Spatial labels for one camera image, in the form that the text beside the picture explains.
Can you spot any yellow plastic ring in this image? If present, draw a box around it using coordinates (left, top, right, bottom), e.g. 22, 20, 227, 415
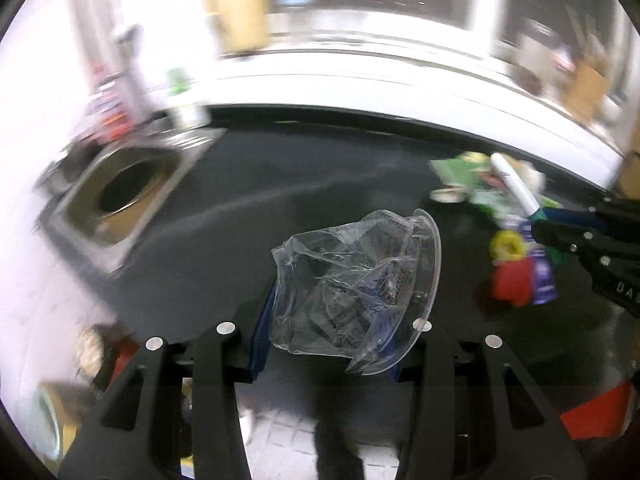
489, 230, 528, 262

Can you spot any white tube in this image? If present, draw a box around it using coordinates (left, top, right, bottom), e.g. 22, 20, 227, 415
489, 153, 540, 218

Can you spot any steel sink basin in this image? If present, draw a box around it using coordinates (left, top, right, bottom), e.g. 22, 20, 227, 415
46, 128, 226, 274

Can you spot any purple toothpaste box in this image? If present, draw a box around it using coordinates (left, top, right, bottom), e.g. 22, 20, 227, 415
518, 220, 559, 304

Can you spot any red cabinet front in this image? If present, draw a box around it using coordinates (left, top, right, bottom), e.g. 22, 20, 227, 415
560, 382, 632, 440

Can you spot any red plastic cup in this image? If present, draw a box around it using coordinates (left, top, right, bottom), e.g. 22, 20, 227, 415
491, 258, 533, 308

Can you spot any crushed clear plastic cup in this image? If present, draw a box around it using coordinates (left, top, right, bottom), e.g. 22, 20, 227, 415
269, 209, 442, 376

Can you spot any green paper package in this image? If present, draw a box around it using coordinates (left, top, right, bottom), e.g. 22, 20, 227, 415
430, 152, 523, 221

